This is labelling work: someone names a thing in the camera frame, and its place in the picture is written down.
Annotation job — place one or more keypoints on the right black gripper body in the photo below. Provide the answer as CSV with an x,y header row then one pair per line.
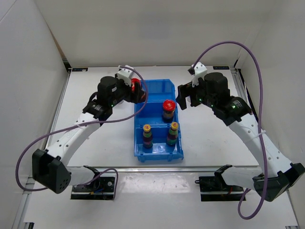
x,y
202,97

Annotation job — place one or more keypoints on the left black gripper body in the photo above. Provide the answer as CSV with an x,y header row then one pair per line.
x,y
123,92

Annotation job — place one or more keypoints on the red-lid sauce jar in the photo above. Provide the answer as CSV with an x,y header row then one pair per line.
x,y
169,107
143,93

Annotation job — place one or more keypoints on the yellow-cap sauce bottle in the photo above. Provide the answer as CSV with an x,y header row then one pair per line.
x,y
172,134
147,136

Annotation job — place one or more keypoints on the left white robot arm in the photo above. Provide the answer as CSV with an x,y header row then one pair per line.
x,y
50,166

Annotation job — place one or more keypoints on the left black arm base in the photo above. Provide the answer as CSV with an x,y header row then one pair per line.
x,y
102,188

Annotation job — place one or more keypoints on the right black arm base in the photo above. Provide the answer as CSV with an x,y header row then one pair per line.
x,y
213,190

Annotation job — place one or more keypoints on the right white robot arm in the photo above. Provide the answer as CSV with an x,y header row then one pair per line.
x,y
276,173

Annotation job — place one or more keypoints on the right white shaker silver cap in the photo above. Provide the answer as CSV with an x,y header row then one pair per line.
x,y
189,99

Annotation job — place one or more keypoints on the right black corner label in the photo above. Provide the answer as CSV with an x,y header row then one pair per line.
x,y
221,67

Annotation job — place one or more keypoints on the black corner label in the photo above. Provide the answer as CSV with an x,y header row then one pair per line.
x,y
221,67
79,69

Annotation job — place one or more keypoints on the blue plastic divided bin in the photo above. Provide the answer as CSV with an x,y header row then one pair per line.
x,y
152,114

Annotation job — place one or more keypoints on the left black corner label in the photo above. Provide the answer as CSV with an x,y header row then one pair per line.
x,y
79,69

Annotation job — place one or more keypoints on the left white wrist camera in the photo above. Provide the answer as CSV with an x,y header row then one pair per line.
x,y
125,73

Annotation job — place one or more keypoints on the left aluminium side rail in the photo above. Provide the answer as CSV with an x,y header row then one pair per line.
x,y
60,102

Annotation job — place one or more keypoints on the front aluminium rail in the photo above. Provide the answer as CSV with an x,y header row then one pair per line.
x,y
190,169

